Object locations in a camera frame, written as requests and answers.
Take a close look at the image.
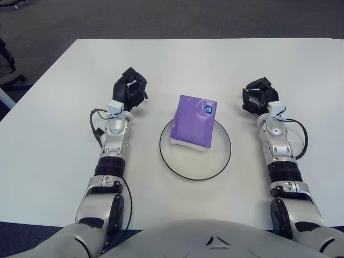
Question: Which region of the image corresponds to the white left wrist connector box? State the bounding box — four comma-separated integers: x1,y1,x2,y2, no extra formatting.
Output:
106,99,125,117

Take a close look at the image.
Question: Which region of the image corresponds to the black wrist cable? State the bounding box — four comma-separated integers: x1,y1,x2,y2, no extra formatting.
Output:
284,118,308,159
90,107,111,143

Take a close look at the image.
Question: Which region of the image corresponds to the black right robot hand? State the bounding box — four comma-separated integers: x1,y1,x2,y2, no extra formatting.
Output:
241,77,280,116

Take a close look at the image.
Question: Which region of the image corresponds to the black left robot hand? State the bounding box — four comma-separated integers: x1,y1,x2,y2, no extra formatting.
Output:
112,67,148,111

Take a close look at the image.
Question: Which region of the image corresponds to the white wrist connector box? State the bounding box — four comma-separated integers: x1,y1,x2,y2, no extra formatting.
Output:
106,99,125,117
269,101,287,120

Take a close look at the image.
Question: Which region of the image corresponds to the thin black left elbow cable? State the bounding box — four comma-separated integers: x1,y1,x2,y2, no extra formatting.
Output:
120,178,134,232

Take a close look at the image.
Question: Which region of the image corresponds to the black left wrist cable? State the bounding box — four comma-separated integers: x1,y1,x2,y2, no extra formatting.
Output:
90,107,111,143

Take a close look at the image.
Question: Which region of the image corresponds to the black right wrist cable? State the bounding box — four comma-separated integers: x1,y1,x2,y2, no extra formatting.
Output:
284,118,308,159

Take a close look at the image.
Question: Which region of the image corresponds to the silver robot torso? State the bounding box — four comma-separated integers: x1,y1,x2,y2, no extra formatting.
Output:
99,219,327,258

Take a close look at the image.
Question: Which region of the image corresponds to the purple tissue paper pack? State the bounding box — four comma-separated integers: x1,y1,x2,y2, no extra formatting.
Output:
168,94,218,151

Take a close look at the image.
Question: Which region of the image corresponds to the white plate with black rim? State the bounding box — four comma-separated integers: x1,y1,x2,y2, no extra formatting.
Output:
159,118,232,181

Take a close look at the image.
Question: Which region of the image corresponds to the white right wrist connector box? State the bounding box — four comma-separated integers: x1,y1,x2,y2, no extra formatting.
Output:
269,101,287,120

